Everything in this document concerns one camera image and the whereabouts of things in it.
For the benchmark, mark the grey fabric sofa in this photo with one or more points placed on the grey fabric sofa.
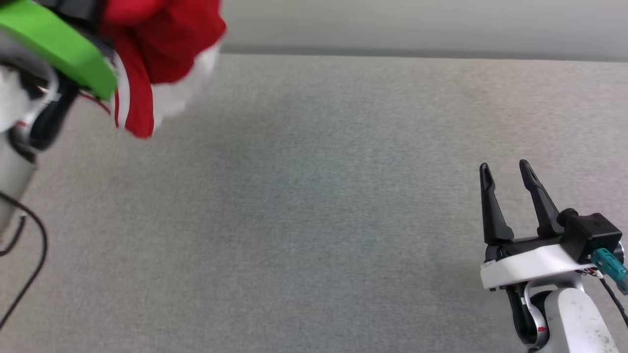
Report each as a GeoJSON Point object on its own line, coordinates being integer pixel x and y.
{"type": "Point", "coordinates": [294, 196]}

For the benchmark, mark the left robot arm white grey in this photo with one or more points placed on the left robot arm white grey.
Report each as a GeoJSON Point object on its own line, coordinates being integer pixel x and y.
{"type": "Point", "coordinates": [14, 162]}

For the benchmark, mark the red basketball jersey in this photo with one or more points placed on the red basketball jersey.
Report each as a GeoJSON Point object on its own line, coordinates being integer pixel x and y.
{"type": "Point", "coordinates": [167, 44]}

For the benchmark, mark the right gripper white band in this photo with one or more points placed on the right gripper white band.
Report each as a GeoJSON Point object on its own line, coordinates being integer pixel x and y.
{"type": "Point", "coordinates": [530, 264]}

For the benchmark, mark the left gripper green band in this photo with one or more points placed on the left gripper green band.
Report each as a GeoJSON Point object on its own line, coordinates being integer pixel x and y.
{"type": "Point", "coordinates": [64, 49]}

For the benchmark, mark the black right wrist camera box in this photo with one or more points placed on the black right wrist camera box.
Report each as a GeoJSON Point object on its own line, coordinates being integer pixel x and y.
{"type": "Point", "coordinates": [593, 233]}

